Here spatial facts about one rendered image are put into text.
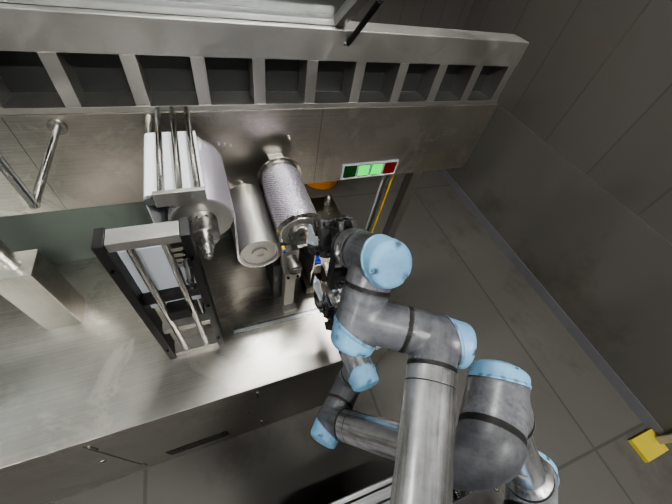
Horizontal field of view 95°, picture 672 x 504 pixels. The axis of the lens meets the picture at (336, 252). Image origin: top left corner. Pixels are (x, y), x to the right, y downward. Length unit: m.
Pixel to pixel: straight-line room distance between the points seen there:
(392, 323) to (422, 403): 0.11
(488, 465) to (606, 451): 2.09
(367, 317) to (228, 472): 1.55
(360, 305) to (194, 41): 0.75
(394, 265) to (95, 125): 0.87
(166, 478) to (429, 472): 1.63
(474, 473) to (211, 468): 1.47
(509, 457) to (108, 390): 1.00
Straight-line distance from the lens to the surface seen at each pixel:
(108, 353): 1.20
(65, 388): 1.21
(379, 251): 0.44
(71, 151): 1.13
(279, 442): 1.93
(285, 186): 0.95
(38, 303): 1.19
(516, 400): 0.71
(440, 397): 0.49
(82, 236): 1.35
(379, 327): 0.48
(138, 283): 0.82
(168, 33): 0.96
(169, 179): 0.79
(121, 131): 1.07
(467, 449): 0.67
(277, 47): 0.99
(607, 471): 2.69
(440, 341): 0.50
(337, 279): 0.66
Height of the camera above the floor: 1.91
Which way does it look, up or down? 50 degrees down
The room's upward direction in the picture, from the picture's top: 14 degrees clockwise
